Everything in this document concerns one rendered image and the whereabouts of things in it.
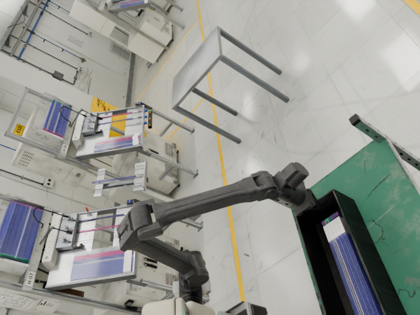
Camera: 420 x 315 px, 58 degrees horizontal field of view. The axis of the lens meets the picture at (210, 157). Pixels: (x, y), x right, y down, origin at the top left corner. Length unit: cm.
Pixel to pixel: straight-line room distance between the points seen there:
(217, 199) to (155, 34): 631
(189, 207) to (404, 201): 64
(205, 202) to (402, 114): 183
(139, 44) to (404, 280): 665
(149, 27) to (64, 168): 364
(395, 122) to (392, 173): 138
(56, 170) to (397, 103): 334
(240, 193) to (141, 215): 29
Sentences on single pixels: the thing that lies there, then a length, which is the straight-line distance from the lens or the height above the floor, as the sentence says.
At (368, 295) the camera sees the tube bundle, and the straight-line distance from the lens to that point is 122.
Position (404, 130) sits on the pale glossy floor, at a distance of 264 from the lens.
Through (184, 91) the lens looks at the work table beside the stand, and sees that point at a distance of 341.
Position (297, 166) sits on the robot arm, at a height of 123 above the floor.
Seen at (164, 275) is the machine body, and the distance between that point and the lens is 370.
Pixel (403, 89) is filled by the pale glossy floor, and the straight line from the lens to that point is 280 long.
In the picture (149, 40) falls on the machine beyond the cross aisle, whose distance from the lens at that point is 735.
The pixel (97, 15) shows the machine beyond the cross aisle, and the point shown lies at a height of 132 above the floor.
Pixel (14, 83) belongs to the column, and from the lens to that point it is 622.
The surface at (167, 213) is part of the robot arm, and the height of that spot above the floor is 152.
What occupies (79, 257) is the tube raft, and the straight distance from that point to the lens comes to 340.
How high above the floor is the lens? 200
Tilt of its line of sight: 28 degrees down
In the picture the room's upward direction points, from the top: 64 degrees counter-clockwise
